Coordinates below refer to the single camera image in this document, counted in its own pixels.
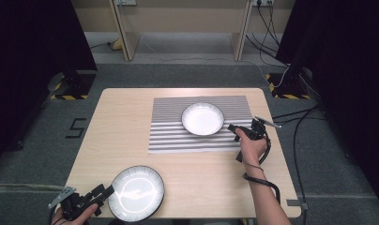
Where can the white plate with black rim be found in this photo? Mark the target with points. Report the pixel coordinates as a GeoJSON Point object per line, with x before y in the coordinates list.
{"type": "Point", "coordinates": [136, 193]}
{"type": "Point", "coordinates": [203, 120]}

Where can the grey white striped placemat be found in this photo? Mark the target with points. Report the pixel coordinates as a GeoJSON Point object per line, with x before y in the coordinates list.
{"type": "Point", "coordinates": [169, 125]}

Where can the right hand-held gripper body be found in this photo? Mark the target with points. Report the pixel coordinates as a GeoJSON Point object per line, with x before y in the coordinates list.
{"type": "Point", "coordinates": [258, 131]}

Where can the black yellow striped stand base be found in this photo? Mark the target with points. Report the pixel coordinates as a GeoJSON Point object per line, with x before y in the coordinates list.
{"type": "Point", "coordinates": [287, 89]}
{"type": "Point", "coordinates": [75, 87]}

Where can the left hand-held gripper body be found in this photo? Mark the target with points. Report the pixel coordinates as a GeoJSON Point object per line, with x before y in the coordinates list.
{"type": "Point", "coordinates": [75, 203]}

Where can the person's left hand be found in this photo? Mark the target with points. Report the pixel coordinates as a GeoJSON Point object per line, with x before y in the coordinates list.
{"type": "Point", "coordinates": [72, 221]}

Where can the grey tape strip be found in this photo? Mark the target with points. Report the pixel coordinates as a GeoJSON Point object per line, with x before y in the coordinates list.
{"type": "Point", "coordinates": [294, 202]}

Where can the person's right hand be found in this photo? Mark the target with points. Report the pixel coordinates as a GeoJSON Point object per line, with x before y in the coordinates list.
{"type": "Point", "coordinates": [252, 150]}

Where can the black curtain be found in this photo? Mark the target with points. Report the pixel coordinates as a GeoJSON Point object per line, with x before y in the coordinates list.
{"type": "Point", "coordinates": [350, 78]}
{"type": "Point", "coordinates": [28, 62]}

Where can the yellow plug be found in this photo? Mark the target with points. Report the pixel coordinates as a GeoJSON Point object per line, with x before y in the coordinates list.
{"type": "Point", "coordinates": [116, 45]}

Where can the white wall socket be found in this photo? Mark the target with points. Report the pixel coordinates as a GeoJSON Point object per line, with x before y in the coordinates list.
{"type": "Point", "coordinates": [263, 2]}

